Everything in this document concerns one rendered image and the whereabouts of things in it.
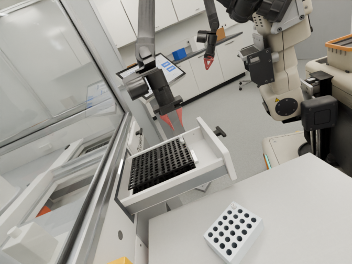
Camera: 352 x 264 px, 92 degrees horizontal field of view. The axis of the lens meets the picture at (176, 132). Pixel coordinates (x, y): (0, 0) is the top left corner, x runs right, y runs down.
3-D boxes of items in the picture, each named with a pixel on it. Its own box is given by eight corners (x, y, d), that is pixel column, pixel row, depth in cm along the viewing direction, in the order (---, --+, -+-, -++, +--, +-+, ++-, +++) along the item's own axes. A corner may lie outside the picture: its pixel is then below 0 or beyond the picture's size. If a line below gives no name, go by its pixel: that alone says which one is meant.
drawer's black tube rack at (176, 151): (188, 149, 71) (183, 136, 68) (199, 176, 55) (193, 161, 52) (140, 169, 71) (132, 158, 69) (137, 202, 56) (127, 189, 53)
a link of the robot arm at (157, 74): (162, 64, 50) (158, 65, 55) (140, 74, 49) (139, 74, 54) (171, 86, 53) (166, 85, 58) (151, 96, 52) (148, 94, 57)
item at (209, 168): (203, 137, 74) (199, 125, 72) (228, 175, 51) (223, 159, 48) (120, 173, 76) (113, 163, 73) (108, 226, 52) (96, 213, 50)
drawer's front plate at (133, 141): (144, 135, 106) (135, 120, 101) (142, 162, 80) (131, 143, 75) (141, 136, 106) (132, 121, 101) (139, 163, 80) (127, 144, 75)
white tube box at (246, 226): (235, 209, 49) (232, 200, 47) (264, 228, 42) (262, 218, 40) (207, 243, 44) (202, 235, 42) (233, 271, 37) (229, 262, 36)
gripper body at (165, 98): (184, 103, 54) (175, 81, 51) (155, 116, 54) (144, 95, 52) (181, 99, 60) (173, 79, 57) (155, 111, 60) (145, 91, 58)
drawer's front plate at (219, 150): (207, 136, 76) (199, 116, 71) (238, 179, 50) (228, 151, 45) (203, 138, 76) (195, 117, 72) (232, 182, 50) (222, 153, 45)
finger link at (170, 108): (189, 127, 57) (179, 101, 53) (170, 135, 57) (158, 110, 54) (186, 120, 63) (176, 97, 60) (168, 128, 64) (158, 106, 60)
